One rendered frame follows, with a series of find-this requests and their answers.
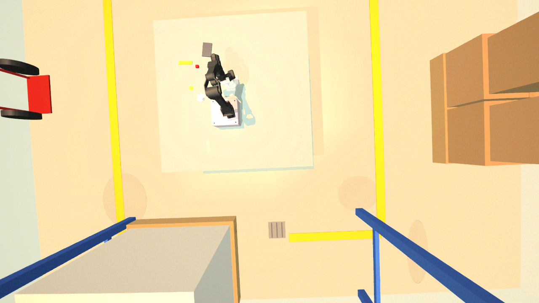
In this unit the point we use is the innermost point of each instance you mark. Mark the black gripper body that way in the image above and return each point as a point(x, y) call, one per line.
point(230, 74)

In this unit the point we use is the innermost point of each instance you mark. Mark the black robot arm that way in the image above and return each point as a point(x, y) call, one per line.
point(214, 92)

